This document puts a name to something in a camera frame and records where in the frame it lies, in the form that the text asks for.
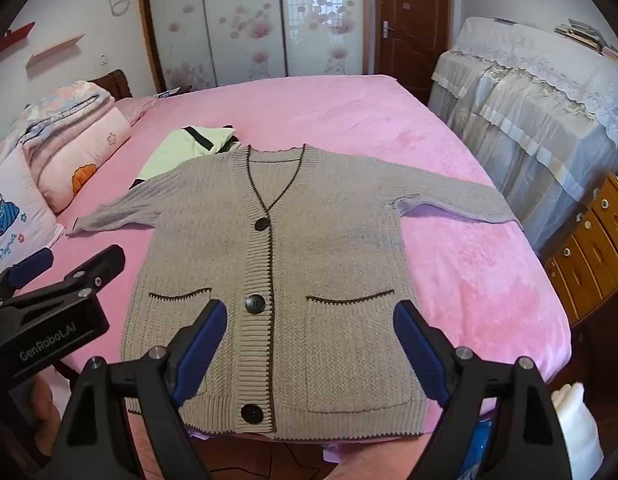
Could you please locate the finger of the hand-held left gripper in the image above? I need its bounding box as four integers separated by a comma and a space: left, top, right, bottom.
0, 248, 55, 306
0, 245, 126, 311

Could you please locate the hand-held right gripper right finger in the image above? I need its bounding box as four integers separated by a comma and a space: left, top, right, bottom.
392, 300, 572, 480

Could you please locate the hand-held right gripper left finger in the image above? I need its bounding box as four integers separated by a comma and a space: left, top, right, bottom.
54, 299, 229, 480

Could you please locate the grey knit cardigan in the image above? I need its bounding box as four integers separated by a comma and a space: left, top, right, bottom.
66, 144, 524, 442

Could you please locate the white cartoon print pillow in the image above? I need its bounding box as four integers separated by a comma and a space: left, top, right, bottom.
0, 145, 66, 276

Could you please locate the pink pillow with orange flower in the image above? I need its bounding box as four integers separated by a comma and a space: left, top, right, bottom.
31, 107, 132, 215

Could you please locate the blue plastic bag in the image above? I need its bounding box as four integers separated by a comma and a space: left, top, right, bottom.
459, 412, 500, 480

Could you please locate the light green folded garment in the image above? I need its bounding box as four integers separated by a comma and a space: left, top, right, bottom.
128, 124, 242, 191

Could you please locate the folded floral quilt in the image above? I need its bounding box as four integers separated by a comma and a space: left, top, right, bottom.
0, 80, 116, 181

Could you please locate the white soft bundle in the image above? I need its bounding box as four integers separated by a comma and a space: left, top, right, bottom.
549, 382, 605, 480

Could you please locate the dark wooden headboard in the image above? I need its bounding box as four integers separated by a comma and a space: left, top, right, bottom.
86, 69, 134, 103

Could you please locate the wooden drawer cabinet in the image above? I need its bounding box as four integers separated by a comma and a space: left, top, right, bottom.
544, 170, 618, 328

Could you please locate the pink bed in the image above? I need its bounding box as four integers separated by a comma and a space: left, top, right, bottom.
0, 74, 572, 480

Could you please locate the lace cloth covered furniture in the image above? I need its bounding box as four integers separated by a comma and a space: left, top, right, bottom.
428, 16, 618, 256

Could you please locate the floral sliding door wardrobe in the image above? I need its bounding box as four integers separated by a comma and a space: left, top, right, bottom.
141, 0, 385, 93

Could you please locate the brown wooden door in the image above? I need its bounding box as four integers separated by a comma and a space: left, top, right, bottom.
374, 0, 457, 108

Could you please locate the stack of books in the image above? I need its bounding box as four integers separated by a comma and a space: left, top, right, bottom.
554, 17, 610, 53

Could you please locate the pink wall shelf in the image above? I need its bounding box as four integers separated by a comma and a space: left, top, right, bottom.
25, 33, 86, 68

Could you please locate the red wall shelf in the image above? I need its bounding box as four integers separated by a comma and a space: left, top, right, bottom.
0, 21, 36, 53

